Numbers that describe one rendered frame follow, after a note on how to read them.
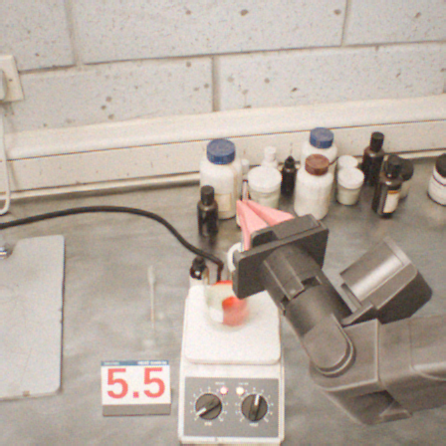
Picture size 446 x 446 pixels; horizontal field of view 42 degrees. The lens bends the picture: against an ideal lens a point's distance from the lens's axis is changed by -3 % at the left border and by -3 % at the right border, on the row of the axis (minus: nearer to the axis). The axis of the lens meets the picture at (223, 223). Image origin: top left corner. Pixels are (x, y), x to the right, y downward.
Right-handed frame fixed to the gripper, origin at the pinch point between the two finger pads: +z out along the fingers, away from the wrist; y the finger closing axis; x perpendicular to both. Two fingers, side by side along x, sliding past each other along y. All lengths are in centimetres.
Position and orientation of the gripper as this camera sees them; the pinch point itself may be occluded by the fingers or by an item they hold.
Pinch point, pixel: (244, 208)
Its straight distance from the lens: 66.4
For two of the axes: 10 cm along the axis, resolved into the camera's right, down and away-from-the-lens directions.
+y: -9.1, 2.9, -2.9
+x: 0.0, 7.1, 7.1
